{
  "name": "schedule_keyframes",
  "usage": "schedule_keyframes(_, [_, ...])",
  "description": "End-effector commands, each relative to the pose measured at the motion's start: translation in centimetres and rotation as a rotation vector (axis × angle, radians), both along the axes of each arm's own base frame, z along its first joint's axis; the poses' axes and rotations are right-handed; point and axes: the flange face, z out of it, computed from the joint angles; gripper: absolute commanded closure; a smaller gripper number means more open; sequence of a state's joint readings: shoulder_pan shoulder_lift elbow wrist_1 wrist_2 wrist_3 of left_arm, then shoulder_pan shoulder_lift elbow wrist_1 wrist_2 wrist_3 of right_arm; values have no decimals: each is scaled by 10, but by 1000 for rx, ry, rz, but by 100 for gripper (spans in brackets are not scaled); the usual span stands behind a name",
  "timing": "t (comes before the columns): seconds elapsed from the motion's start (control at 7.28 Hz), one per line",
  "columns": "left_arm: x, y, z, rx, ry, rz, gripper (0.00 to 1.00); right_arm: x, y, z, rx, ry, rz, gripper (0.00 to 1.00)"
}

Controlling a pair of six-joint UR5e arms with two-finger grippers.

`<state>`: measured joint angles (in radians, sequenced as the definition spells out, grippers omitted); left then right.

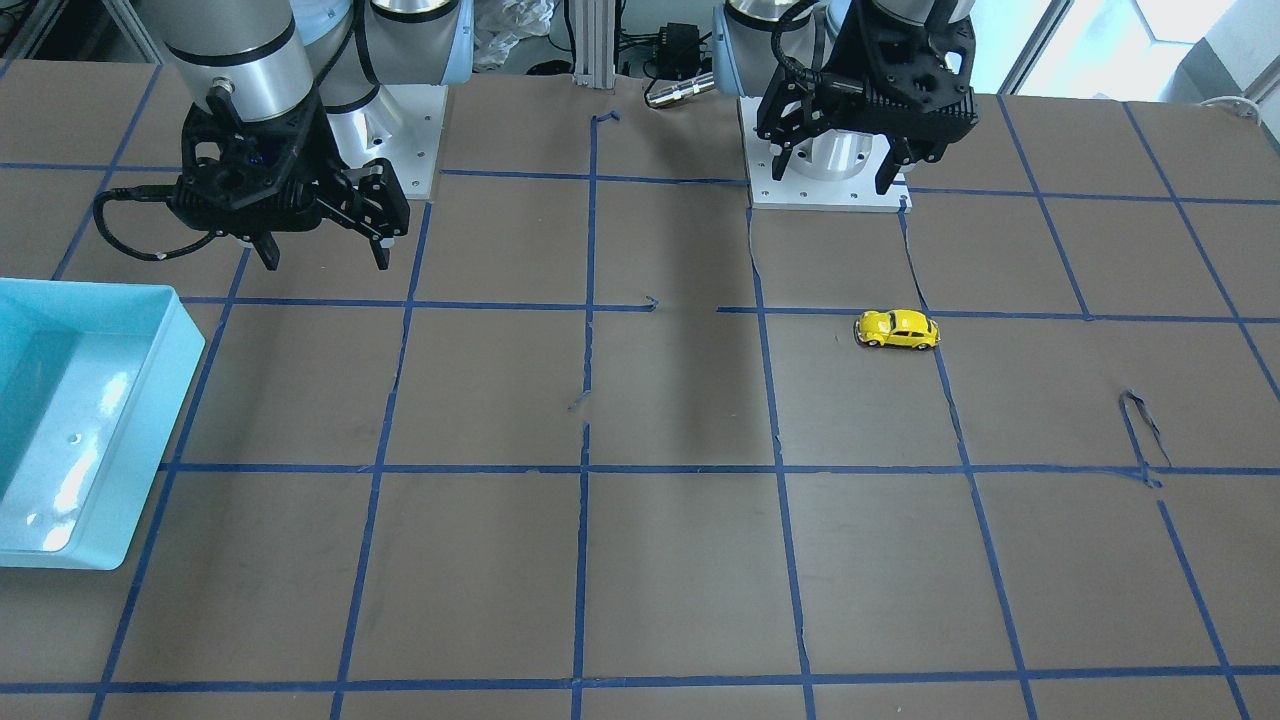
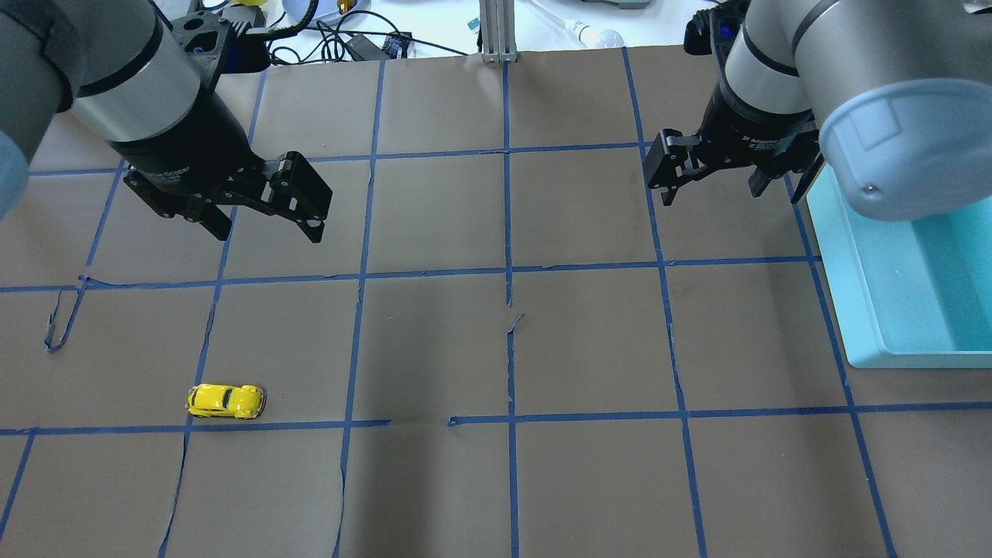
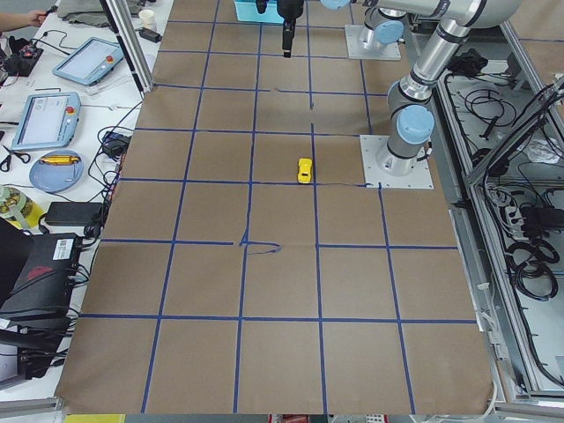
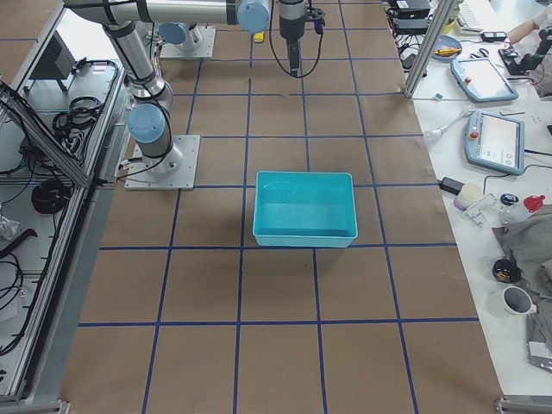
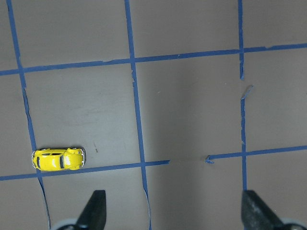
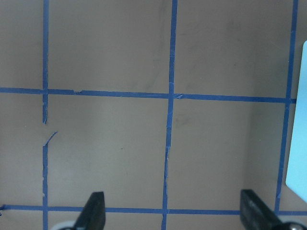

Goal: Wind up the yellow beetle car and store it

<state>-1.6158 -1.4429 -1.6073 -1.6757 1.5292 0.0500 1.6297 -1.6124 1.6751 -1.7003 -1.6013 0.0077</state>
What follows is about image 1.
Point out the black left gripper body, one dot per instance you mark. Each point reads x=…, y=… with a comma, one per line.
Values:
x=838, y=62

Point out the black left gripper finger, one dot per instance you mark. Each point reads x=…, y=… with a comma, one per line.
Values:
x=782, y=141
x=898, y=154

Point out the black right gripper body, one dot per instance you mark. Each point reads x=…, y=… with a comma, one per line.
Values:
x=318, y=160

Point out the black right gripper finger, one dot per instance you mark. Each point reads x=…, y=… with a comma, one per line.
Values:
x=370, y=201
x=265, y=246

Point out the yellow beetle toy car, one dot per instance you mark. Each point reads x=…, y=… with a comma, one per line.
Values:
x=897, y=328

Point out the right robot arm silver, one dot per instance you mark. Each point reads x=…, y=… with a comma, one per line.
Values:
x=270, y=54

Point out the teal plastic bin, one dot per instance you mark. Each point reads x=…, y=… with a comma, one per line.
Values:
x=92, y=379

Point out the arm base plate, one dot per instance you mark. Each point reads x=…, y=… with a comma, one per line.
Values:
x=403, y=124
x=835, y=171

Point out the aluminium frame post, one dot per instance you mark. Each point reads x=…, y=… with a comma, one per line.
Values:
x=594, y=35

